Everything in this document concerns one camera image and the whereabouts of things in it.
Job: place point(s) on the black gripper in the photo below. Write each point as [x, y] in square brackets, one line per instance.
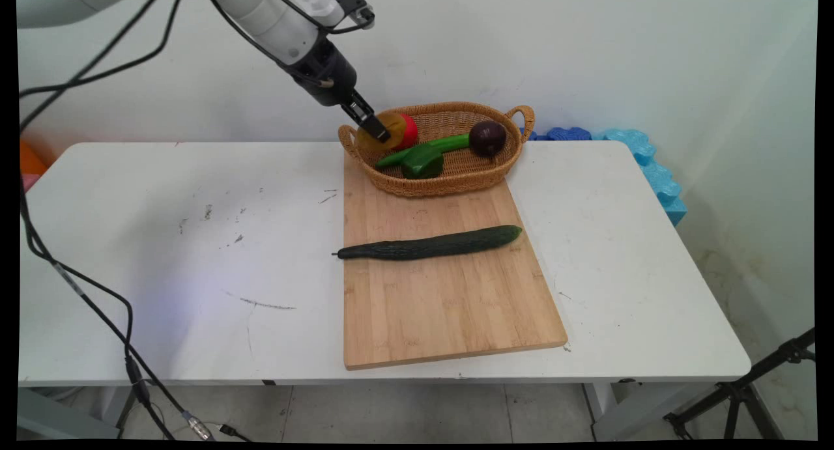
[326, 72]

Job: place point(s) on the yellow and red fruit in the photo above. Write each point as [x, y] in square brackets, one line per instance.
[384, 134]

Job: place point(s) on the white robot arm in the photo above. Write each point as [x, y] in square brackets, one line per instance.
[273, 20]

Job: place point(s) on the red tomato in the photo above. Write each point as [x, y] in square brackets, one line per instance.
[409, 131]

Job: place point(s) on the green chili pepper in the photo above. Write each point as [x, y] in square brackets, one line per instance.
[430, 147]

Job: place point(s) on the green bell pepper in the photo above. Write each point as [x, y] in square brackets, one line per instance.
[423, 160]

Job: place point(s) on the woven wicker basket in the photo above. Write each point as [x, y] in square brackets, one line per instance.
[469, 170]

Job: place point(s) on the dark purple onion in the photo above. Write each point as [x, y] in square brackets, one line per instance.
[487, 137]

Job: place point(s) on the long green cucumber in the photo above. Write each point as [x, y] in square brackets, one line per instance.
[430, 245]

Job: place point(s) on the bamboo cutting board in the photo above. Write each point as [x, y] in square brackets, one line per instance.
[443, 294]

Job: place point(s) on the dark blue foam piece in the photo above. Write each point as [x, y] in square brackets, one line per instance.
[568, 134]

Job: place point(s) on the light blue foam piece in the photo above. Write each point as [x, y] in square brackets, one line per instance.
[651, 170]

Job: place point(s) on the orange object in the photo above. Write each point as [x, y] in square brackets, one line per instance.
[31, 158]

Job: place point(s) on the white table leg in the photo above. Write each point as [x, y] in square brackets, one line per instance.
[645, 404]

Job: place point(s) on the black tripod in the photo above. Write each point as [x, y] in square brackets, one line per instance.
[743, 391]

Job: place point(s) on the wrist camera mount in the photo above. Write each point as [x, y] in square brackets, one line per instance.
[355, 7]

